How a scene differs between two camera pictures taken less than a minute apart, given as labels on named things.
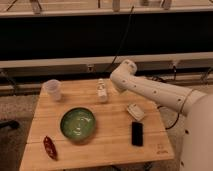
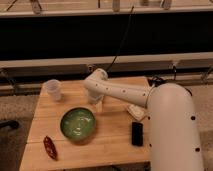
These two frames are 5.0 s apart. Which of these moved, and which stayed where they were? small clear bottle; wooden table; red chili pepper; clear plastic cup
Moved: small clear bottle
Stayed: red chili pepper; wooden table; clear plastic cup
